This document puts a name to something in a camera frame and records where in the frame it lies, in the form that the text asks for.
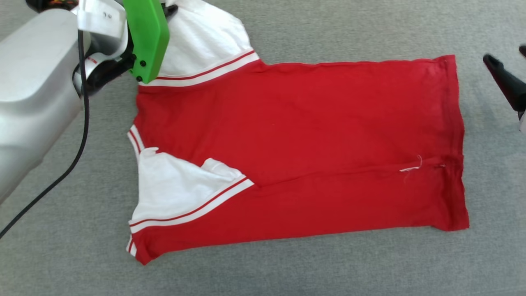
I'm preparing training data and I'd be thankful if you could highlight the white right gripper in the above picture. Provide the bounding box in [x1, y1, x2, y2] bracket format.
[482, 45, 526, 133]

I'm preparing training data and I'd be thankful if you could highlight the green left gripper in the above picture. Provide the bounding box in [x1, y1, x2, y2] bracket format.
[122, 0, 180, 83]

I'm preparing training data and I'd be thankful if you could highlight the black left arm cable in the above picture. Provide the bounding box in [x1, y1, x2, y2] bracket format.
[0, 29, 91, 240]

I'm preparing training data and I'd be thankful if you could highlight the red and white t-shirt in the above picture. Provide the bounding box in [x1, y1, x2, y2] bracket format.
[125, 0, 470, 266]

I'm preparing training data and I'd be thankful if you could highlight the white paper cable tag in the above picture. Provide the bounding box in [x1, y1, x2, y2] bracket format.
[76, 0, 129, 62]

